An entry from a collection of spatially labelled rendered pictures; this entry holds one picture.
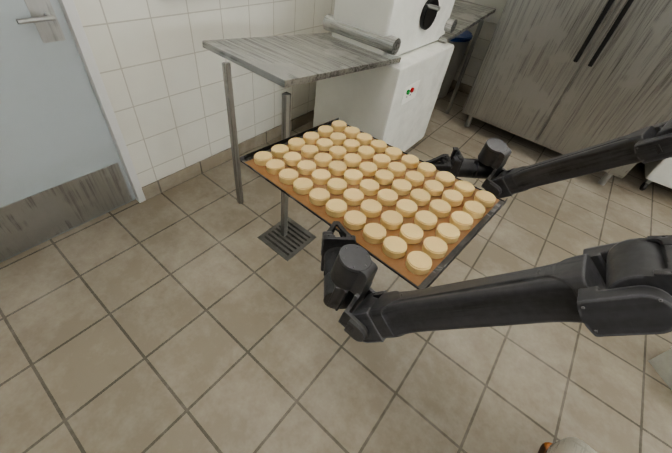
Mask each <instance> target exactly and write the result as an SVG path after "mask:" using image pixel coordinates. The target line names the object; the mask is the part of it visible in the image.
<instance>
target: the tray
mask: <svg viewBox="0 0 672 453"><path fill-rule="evenodd" d="M336 120H339V117H338V118H336V119H333V120H331V121H329V122H326V123H324V124H321V125H319V126H316V127H314V128H311V129H309V130H306V131H304V132H301V133H299V134H296V135H294V136H291V137H289V138H286V139H284V140H281V141H279V142H276V143H274V144H271V145H269V146H266V147H264V148H261V149H259V150H256V151H254V152H251V153H249V154H246V155H244V156H241V157H240V161H241V162H242V163H243V164H245V165H246V166H247V167H249V168H250V169H252V170H253V171H254V172H256V173H257V174H259V175H260V176H261V177H263V178H264V179H265V180H267V181H268V182H270V183H271V184H272V185H274V186H275V187H277V188H278V189H279V190H281V191H282V192H283V193H285V194H286V195H288V196H289V197H290V198H292V199H293V200H295V201H296V202H297V203H299V204H300V205H301V206H303V207H304V208H306V209H307V210H308V211H310V212H311V213H313V214H314V215H315V216H317V217H318V218H319V219H321V220H322V221H324V222H325V223H326V224H328V225H329V226H331V224H330V223H329V222H327V221H326V220H325V219H323V218H322V217H320V216H319V215H318V214H316V213H315V212H313V211H312V210H311V209H309V208H308V207H306V206H305V205H304V204H302V203H301V202H299V201H298V200H297V199H295V198H294V197H292V196H291V195H290V194H288V193H287V192H285V191H284V190H283V189H281V188H280V187H278V186H277V185H276V184H274V183H273V182H271V181H270V180H269V179H267V178H266V177H264V176H263V175H262V174H260V173H259V172H257V171H256V170H255V169H253V168H252V167H250V166H249V165H248V164H246V163H245V162H247V161H249V160H251V159H254V155H255V154H256V153H257V152H260V151H267V152H271V148H272V147H273V146H274V145H277V144H284V145H287V144H288V141H289V140H290V139H291V138H296V137H297V138H303V135H304V133H306V132H318V128H319V127H320V126H323V125H328V126H332V122H333V121H336ZM495 197H496V196H495ZM496 199H499V200H500V201H499V202H498V203H497V204H496V205H495V206H494V207H493V208H492V209H491V210H490V211H489V212H488V213H487V214H486V215H485V216H484V217H483V218H482V220H481V221H480V222H479V223H478V224H477V225H476V226H475V227H474V228H473V229H472V230H471V231H470V232H469V233H468V234H467V235H466V236H465V237H464V238H463V240H462V241H461V242H460V243H459V244H458V245H457V246H456V247H455V248H454V249H453V250H452V251H451V252H450V253H449V254H448V255H447V256H446V257H445V259H444V260H443V261H442V262H441V263H440V264H439V265H438V266H437V267H436V268H435V269H434V270H433V271H432V272H431V273H430V274H429V275H428V276H427V278H426V279H425V280H424V281H423V282H422V283H421V284H420V285H419V286H417V285H415V284H414V283H412V282H411V281H410V280H408V279H407V278H405V277H404V276H403V275H401V274H400V273H399V272H397V271H396V270H394V269H393V268H392V267H390V266H389V265H387V264H386V263H385V262H383V261H382V260H380V259H379V258H378V257H376V256H375V255H373V254H372V253H371V252H369V251H368V250H366V249H365V248H364V247H363V248H364V249H365V250H366V251H367V252H368V253H369V255H371V256H372V257H373V258H375V259H376V260H378V261H379V262H380V263H382V264H383V265H385V266H386V267H387V268H389V269H390V270H391V271H393V272H394V273H396V274H397V275H398V276H400V277H401V278H403V279H404V280H405V281H407V282H408V283H409V284H411V285H412V286H414V287H415V288H416V289H423V288H428V287H429V286H430V285H431V284H432V283H433V282H434V281H435V280H436V279H437V278H438V276H439V275H440V274H441V273H442V272H443V271H444V270H445V269H446V268H447V267H448V265H449V264H450V263H451V262H452V261H453V260H454V259H455V258H456V257H457V256H458V255H459V253H460V252H461V251H462V250H463V249H464V248H465V247H466V246H467V245H468V244H469V242H470V241H471V240H472V239H473V238H474V237H475V236H476V235H477V234H478V233H479V232H480V230H481V229H482V228H483V227H484V226H485V225H486V224H487V223H488V222H489V221H490V219H491V218H492V217H493V216H494V215H495V214H496V213H497V212H498V211H499V210H500V209H501V207H502V206H503V205H504V204H505V203H506V201H507V199H508V198H507V199H506V200H505V201H504V200H502V199H500V198H498V197H496Z"/></svg>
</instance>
